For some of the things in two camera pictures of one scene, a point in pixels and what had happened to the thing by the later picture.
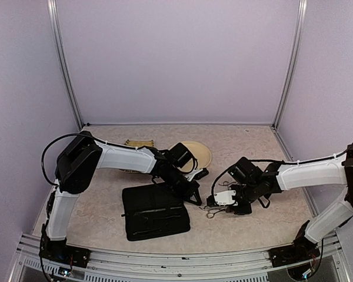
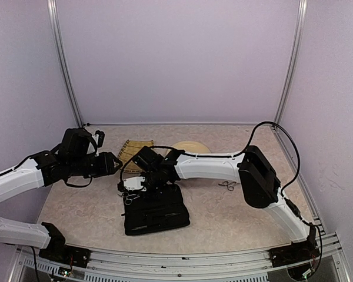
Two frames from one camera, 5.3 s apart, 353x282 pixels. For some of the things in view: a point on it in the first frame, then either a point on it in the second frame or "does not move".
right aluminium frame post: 302,14 does not move
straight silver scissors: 212,211 → 129,197
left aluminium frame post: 52,7 does not move
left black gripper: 193,188 → 106,165
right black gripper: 246,210 → 156,195
